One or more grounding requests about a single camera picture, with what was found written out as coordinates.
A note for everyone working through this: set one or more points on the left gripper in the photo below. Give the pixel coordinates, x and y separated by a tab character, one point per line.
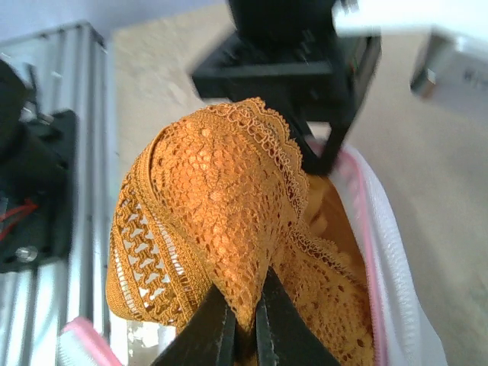
288	54

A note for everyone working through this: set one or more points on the white mesh laundry bag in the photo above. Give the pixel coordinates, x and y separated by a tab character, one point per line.
406	337

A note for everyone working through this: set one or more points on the aluminium rail frame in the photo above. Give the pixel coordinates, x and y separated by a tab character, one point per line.
70	66

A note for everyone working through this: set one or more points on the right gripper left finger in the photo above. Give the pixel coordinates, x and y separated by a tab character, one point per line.
208	338

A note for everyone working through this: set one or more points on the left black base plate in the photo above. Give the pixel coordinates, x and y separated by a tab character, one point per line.
38	154

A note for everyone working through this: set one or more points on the orange mesh garment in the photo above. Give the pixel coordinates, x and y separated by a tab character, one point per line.
217	199

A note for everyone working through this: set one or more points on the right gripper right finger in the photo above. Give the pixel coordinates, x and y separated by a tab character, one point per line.
282	337

